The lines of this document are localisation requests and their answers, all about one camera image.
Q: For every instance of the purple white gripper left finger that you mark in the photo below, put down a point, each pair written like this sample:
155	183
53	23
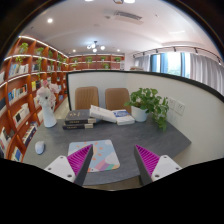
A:
73	167

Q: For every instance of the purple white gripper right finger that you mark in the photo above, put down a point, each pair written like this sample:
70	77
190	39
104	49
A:
153	167

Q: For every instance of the white computer mouse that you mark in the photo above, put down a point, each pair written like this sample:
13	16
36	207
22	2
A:
39	147

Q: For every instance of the bottom black book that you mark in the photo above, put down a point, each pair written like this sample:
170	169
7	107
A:
77	126

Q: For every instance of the black book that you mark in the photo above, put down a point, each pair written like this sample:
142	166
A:
80	121
77	126
82	114

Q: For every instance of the middle black book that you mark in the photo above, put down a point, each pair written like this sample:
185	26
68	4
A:
80	121

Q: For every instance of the top black book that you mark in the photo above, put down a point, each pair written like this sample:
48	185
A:
82	114

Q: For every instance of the white blue book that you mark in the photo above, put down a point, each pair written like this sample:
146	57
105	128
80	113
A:
123	117

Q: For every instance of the open white book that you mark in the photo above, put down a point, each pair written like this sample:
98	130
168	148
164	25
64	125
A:
103	114

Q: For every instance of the green potted plant white pot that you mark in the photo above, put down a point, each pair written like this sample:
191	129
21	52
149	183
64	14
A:
148	100

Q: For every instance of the left tan chair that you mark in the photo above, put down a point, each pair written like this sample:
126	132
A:
85	97

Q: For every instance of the tan chair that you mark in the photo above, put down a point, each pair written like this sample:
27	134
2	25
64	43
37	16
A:
115	99
85	97

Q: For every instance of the white partition panel black rim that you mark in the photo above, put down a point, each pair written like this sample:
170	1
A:
202	119

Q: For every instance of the white vase with pink flowers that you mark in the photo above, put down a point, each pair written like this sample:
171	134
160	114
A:
46	97

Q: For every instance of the right tan chair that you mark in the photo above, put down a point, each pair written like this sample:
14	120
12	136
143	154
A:
115	99

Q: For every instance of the grey window curtain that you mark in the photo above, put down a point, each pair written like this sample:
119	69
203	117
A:
207	71

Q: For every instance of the orange wooden bookshelf left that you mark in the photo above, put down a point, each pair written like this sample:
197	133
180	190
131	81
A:
28	63

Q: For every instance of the ceiling chandelier lamp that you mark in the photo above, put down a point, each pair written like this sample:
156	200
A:
95	47

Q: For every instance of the ceiling air vent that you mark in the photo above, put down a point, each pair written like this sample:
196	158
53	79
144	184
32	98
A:
128	17

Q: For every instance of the white wall socket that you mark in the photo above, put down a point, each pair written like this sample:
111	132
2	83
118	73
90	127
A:
175	105

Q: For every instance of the orange back wall shelf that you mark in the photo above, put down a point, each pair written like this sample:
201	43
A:
95	62

